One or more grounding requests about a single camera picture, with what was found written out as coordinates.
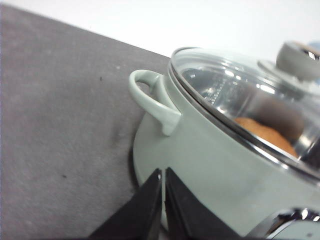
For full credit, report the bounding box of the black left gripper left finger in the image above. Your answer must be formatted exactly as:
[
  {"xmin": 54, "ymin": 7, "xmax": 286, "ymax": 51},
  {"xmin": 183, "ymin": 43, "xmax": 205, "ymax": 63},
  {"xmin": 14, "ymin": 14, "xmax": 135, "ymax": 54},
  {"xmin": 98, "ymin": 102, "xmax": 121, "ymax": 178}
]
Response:
[{"xmin": 89, "ymin": 168, "xmax": 162, "ymax": 240}]

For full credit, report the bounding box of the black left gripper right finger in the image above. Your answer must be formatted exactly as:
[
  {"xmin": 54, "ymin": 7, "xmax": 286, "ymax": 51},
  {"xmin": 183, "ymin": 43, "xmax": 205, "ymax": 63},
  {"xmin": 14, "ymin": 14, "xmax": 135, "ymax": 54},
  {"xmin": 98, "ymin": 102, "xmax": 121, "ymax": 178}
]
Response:
[{"xmin": 164, "ymin": 167, "xmax": 241, "ymax": 240}]

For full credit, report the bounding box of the green electric steamer pot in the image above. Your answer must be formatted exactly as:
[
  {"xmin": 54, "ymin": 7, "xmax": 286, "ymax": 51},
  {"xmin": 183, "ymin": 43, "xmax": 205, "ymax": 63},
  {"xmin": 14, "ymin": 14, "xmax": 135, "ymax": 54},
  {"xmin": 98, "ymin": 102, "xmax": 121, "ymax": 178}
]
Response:
[{"xmin": 129, "ymin": 67, "xmax": 320, "ymax": 240}]

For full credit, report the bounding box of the brown potato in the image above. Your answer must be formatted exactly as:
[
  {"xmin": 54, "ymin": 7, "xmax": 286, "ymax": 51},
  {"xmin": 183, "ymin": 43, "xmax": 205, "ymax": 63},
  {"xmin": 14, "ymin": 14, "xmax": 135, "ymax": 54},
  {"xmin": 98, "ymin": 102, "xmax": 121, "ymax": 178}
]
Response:
[{"xmin": 235, "ymin": 117, "xmax": 299, "ymax": 157}]

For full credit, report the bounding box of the glass steamer lid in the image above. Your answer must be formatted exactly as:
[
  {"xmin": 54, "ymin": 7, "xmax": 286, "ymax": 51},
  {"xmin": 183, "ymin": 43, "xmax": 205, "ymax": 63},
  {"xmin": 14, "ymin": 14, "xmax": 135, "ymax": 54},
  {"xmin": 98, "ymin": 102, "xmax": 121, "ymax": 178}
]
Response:
[{"xmin": 171, "ymin": 41, "xmax": 320, "ymax": 181}]

